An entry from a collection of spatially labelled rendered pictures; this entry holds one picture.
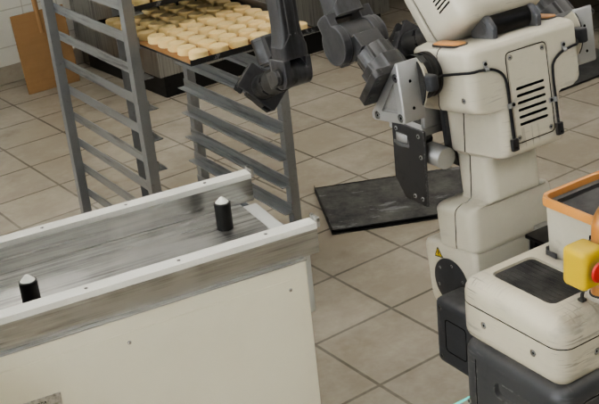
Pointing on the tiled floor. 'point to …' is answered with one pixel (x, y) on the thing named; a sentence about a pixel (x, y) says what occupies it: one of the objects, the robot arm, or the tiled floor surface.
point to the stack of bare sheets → (383, 202)
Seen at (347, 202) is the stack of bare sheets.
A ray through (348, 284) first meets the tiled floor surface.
